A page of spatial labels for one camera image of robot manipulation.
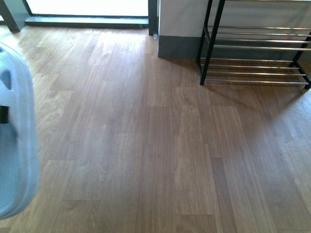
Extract left window with dark frame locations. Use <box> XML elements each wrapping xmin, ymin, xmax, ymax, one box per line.
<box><xmin>0</xmin><ymin>0</ymin><xmax>159</xmax><ymax>35</ymax></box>

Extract light blue slipper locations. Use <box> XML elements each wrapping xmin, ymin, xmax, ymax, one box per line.
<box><xmin>0</xmin><ymin>43</ymin><xmax>40</xmax><ymax>219</ymax></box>

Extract black metal shoe rack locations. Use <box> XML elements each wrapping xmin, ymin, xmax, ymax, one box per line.
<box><xmin>196</xmin><ymin>0</ymin><xmax>311</xmax><ymax>89</ymax></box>

